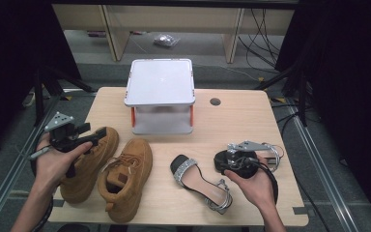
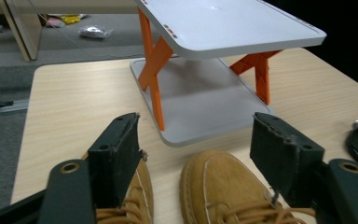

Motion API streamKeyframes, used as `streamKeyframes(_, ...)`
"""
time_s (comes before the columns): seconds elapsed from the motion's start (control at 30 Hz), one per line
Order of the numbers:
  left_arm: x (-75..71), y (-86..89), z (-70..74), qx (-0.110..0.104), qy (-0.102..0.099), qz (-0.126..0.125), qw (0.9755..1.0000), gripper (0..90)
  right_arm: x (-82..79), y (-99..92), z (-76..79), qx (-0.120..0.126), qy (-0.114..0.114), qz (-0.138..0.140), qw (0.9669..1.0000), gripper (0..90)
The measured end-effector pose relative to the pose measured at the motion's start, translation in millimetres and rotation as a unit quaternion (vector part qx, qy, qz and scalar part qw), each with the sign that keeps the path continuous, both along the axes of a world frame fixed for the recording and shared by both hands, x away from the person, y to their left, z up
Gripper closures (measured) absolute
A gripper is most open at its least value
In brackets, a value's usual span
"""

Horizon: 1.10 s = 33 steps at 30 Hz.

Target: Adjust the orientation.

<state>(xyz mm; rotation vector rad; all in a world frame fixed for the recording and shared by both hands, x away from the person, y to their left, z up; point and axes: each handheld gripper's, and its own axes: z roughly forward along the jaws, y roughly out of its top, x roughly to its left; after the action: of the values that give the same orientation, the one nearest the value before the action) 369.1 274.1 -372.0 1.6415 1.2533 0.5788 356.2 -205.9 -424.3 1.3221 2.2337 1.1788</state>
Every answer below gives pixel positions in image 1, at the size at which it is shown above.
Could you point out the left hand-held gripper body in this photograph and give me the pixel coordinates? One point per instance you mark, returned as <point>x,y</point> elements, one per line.
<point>65,137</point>

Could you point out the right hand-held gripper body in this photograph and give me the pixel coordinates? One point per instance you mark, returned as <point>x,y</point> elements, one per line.
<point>243,161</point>

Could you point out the tan suede boot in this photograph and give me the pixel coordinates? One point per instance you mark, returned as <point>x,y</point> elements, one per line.
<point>135,161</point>
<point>93,164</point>

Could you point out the white two-tier shoe rack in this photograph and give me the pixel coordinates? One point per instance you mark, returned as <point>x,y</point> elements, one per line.
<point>159,82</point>

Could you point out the person's right hand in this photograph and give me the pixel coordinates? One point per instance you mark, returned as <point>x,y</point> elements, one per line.
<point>257,190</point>

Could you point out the person's left hand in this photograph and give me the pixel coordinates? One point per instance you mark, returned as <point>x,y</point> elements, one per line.
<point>53,167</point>

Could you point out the black metal stand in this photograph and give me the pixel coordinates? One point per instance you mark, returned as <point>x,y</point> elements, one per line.
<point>302,96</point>
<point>38,96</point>

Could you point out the small white object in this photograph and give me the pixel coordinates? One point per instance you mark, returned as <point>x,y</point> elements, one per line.
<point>29,100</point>

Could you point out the round dark table grommet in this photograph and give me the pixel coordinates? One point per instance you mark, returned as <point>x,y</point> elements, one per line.
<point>215,101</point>

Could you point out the purple flat item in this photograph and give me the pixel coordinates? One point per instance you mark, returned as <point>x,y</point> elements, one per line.
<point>96,34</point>

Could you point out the black curtain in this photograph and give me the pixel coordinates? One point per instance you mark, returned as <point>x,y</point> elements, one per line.
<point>351,64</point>
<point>6,48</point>

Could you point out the pink packet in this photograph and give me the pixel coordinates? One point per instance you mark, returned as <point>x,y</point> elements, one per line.
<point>138,33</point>

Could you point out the clear plastic bag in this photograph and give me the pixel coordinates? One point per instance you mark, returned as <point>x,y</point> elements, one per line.
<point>166,40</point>

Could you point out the grey metal floor rail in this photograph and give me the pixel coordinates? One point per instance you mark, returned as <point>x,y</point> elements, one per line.
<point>326,180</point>
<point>12,174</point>

